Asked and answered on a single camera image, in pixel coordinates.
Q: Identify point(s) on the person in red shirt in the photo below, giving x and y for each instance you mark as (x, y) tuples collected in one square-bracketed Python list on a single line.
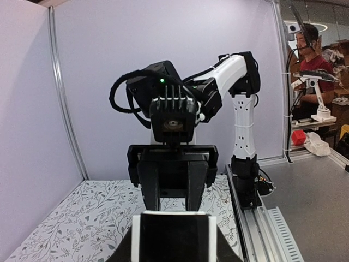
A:
[(312, 62)]

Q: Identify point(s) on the red cube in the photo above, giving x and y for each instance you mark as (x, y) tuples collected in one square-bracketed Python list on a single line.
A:
[(298, 137)]

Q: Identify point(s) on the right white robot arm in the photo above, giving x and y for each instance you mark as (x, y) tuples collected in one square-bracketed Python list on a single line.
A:
[(234, 74)]

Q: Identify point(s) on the white crumpled plastic bag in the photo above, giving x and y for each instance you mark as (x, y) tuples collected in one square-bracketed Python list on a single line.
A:
[(315, 145)]

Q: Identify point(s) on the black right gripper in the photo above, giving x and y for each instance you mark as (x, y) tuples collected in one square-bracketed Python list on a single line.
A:
[(172, 165)]

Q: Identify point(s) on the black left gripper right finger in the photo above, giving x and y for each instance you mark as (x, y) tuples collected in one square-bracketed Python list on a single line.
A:
[(224, 252)]

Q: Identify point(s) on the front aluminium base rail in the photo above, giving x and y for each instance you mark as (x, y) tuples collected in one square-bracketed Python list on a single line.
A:
[(263, 234)]

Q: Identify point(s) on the floral patterned table mat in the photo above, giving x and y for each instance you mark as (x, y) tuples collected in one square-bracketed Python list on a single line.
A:
[(91, 221)]

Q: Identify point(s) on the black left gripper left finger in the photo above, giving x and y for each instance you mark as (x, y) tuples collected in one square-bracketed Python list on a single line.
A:
[(123, 252)]

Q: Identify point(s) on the white remote control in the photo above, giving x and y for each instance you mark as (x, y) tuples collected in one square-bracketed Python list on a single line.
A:
[(173, 236)]

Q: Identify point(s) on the right aluminium frame post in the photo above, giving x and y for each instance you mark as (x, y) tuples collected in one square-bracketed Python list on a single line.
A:
[(285, 78)]

